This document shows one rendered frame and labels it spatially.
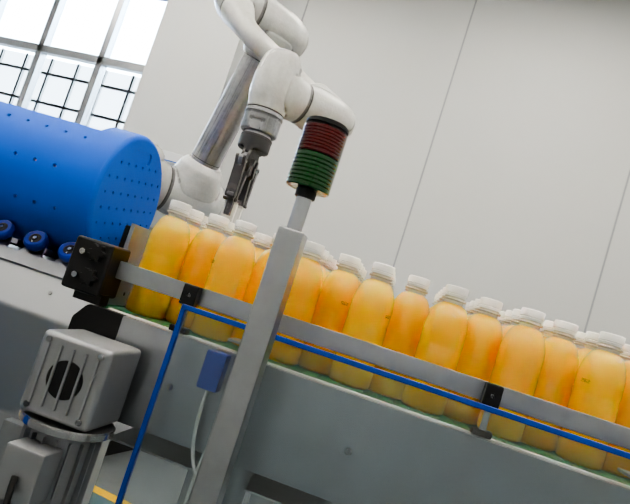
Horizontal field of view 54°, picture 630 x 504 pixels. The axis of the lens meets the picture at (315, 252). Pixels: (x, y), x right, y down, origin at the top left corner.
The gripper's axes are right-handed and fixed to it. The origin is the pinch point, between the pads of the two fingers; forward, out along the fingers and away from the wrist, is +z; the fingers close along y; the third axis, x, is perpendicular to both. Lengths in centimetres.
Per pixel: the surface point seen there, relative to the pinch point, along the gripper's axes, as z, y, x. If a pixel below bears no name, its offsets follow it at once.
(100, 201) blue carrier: 6.8, 27.8, -16.1
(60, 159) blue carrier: 1.6, 30.5, -25.1
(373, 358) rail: 18, 37, 42
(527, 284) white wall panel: -36, -237, 106
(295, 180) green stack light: -2, 55, 25
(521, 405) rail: 18, 37, 65
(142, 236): 10.5, 16.8, -10.9
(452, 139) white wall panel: -112, -248, 40
